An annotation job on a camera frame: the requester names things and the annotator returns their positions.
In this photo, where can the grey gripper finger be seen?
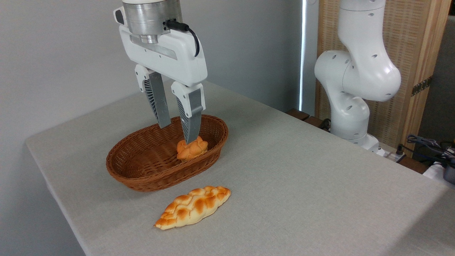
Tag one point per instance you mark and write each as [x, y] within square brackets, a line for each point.
[158, 99]
[192, 113]

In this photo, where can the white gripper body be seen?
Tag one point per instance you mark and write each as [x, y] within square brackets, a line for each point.
[177, 60]

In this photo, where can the small orange croissant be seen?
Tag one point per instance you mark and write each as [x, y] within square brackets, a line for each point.
[190, 151]

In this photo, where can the long braided bread loaf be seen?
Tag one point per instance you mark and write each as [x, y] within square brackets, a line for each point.
[193, 206]

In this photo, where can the brown wicker basket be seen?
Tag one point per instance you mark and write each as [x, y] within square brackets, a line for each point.
[142, 160]

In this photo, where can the dark wooden slat bench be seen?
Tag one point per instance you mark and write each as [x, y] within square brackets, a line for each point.
[302, 115]

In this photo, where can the grey fabric tablecloth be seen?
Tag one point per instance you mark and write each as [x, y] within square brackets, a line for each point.
[302, 199]

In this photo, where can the wooden rattan screen panel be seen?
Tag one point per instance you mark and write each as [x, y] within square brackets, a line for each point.
[412, 46]

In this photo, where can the metal screen hinge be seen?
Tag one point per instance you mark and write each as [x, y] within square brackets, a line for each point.
[422, 85]

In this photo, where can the grey box-shaped device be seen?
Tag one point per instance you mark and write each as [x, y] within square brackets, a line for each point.
[449, 174]

